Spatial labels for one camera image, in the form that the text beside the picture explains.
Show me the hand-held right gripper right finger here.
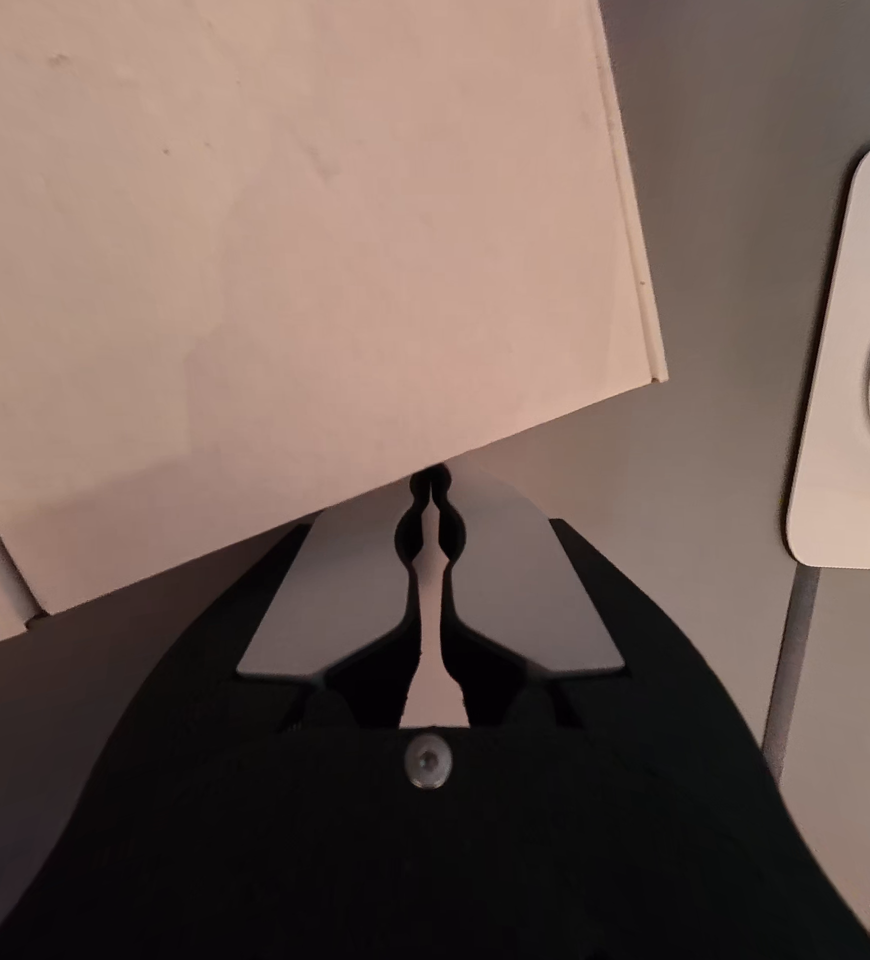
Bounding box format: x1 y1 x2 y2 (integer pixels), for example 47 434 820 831
432 463 626 729

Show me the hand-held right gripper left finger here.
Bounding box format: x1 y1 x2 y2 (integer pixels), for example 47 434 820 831
236 466 436 729

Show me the white cardboard mailer box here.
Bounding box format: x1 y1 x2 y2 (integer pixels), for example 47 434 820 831
0 0 669 642

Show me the white sign stand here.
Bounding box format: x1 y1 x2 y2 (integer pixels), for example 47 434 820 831
783 144 870 573

